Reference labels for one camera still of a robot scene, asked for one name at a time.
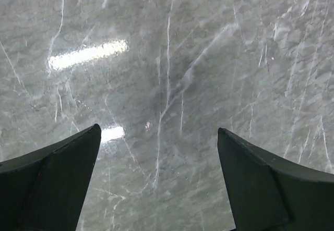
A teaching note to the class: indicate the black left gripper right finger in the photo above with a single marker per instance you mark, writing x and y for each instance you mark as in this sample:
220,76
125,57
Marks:
268,192

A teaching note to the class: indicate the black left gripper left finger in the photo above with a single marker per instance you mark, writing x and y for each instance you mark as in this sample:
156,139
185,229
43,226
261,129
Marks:
45,189

